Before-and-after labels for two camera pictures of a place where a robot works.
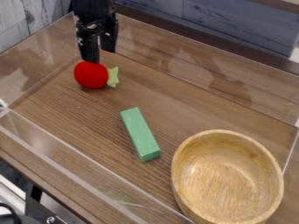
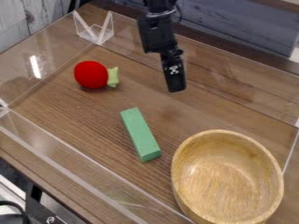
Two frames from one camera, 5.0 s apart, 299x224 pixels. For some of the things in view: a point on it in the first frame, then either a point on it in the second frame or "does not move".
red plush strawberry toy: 95,76 does not move
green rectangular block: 142,137 does not move
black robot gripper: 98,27 to 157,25
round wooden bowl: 227,178 does not move
